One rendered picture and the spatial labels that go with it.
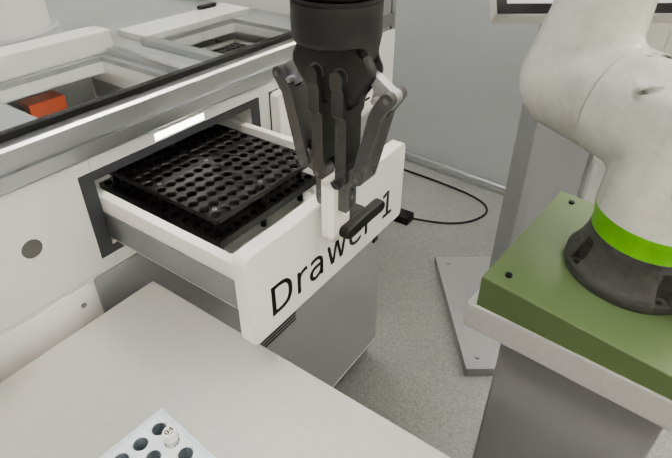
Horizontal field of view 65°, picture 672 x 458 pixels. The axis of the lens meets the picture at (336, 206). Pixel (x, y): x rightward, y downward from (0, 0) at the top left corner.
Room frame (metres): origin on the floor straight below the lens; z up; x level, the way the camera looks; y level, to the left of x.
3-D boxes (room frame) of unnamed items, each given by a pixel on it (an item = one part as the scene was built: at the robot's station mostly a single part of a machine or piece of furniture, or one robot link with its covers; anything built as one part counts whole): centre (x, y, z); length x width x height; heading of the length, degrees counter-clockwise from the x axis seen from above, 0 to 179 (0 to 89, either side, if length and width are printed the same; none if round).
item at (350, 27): (0.44, 0.00, 1.09); 0.08 x 0.07 x 0.09; 55
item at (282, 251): (0.48, 0.00, 0.87); 0.29 x 0.02 x 0.11; 145
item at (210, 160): (0.60, 0.17, 0.87); 0.22 x 0.18 x 0.06; 55
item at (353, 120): (0.43, -0.01, 1.02); 0.04 x 0.01 x 0.11; 145
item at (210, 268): (0.60, 0.17, 0.86); 0.40 x 0.26 x 0.06; 55
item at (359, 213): (0.47, -0.02, 0.91); 0.07 x 0.04 x 0.01; 145
